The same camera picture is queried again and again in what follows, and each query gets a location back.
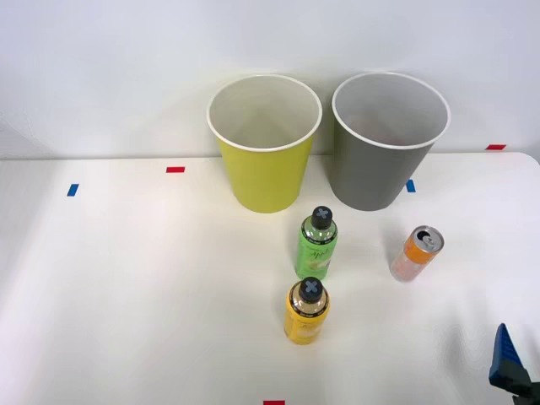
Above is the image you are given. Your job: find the grey plastic waste bin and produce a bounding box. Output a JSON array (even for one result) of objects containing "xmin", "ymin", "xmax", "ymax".
[{"xmin": 331, "ymin": 71, "xmax": 451, "ymax": 212}]

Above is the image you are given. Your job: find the yellow-green plastic waste bin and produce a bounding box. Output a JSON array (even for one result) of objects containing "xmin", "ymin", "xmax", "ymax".
[{"xmin": 206, "ymin": 73, "xmax": 324, "ymax": 214}]

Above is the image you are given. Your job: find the orange and pink drink can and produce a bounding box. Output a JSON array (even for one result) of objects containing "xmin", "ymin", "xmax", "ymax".
[{"xmin": 389, "ymin": 224, "xmax": 446, "ymax": 283}]

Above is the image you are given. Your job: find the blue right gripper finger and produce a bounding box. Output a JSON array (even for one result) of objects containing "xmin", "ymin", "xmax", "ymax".
[{"xmin": 488, "ymin": 322, "xmax": 540, "ymax": 405}]

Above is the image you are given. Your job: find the green label plastic bottle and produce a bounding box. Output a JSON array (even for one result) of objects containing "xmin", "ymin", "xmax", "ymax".
[{"xmin": 295, "ymin": 206, "xmax": 339, "ymax": 282}]

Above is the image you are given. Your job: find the yellow label plastic bottle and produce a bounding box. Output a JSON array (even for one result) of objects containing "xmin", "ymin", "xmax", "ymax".
[{"xmin": 283, "ymin": 276, "xmax": 332, "ymax": 347}]

